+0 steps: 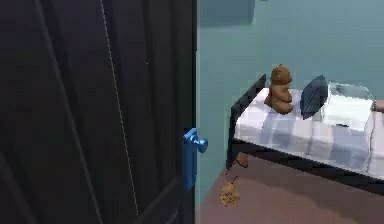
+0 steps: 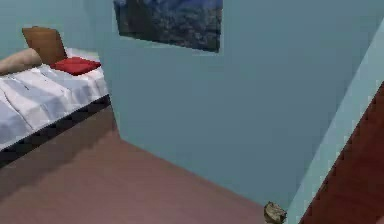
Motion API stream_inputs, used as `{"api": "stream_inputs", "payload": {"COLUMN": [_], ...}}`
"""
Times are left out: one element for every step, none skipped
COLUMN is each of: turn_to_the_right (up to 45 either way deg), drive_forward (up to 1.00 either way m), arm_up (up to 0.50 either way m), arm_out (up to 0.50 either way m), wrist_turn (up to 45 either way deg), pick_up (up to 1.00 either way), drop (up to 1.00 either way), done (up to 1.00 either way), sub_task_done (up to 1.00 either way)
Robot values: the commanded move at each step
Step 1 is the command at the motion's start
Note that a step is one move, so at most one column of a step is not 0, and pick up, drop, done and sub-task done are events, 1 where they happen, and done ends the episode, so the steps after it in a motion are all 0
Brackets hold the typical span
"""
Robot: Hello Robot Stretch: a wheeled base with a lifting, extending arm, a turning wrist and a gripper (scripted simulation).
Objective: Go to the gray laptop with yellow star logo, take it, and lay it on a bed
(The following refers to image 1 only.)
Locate brown lump under bed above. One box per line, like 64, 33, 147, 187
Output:
235, 151, 250, 169

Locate black bed with checked cover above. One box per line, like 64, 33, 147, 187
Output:
225, 73, 384, 197

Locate pinkish brown object on bed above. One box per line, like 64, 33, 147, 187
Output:
371, 99, 384, 114

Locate tan round object with stick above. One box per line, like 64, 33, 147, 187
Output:
219, 175, 241, 208

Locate brown teddy bear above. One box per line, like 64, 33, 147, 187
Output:
263, 64, 295, 116

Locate black room door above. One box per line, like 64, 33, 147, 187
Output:
0, 0, 198, 224

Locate dark blue pillow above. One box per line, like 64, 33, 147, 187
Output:
299, 74, 329, 121

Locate blue door handle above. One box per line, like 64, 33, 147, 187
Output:
182, 127, 209, 193

